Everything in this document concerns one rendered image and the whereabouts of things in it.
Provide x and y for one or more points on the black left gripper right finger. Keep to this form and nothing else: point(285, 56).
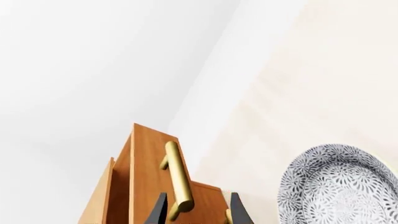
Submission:
point(238, 211)

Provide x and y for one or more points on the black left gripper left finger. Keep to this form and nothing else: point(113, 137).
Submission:
point(158, 212)

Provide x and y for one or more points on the wooden cabinet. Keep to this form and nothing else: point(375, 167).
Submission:
point(99, 198)

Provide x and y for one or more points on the grey floral patterned bowl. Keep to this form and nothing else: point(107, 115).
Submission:
point(337, 186)

